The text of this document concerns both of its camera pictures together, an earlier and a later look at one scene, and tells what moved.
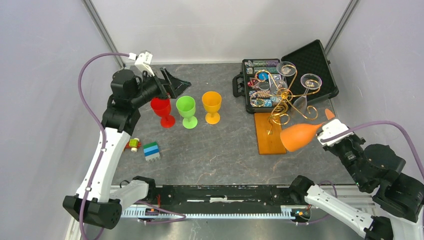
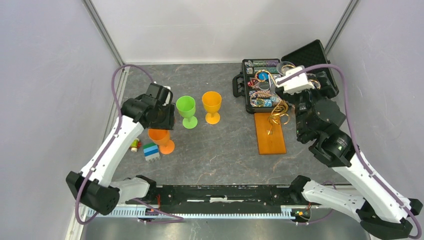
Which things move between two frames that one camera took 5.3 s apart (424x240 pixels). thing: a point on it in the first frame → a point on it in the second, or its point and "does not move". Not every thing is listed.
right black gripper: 331,148 → 326,89
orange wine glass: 296,137 → 161,137
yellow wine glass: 212,101 does not move
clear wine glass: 279,86 does not move
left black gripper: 174,87 → 169,122
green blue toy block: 151,151 does not move
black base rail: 221,197 does not move
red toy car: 133,144 does not move
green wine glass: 186,106 does not move
